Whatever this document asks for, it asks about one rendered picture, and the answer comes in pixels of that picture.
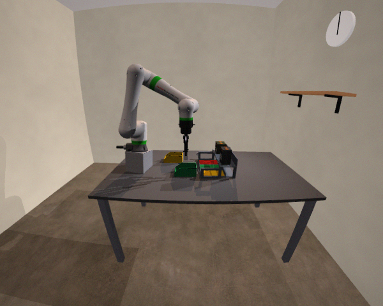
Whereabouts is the yellow bin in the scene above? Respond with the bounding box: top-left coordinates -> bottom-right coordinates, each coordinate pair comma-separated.
164,152 -> 183,163

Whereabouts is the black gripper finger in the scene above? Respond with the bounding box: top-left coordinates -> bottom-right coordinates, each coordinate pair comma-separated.
183,136 -> 189,161

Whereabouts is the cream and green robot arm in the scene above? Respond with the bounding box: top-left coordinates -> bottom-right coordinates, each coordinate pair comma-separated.
116,64 -> 199,152

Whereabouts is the green bin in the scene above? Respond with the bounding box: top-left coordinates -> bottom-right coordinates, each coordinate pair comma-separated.
174,163 -> 197,177

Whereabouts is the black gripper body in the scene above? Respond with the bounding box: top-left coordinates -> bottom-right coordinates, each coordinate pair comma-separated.
181,128 -> 192,139

